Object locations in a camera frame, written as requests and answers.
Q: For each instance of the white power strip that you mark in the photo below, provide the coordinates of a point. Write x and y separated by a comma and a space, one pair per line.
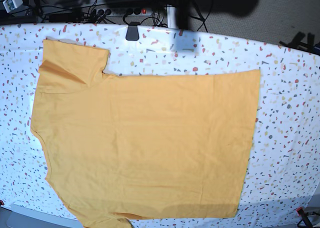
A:
119, 12

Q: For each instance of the black table clamp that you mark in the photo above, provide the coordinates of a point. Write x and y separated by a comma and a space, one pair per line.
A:
132, 33

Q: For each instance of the terrazzo patterned tablecloth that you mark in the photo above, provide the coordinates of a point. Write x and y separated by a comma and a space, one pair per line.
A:
283, 171

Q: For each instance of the red-tipped clamp right corner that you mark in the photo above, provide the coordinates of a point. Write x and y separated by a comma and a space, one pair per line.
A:
304, 221

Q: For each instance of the white metal pole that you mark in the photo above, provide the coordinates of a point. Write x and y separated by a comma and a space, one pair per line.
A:
171, 17

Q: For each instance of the yellow T-shirt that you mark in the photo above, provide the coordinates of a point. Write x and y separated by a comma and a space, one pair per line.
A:
144, 146

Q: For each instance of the black camera stand pole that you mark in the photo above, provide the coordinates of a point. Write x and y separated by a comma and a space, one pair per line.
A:
182, 13

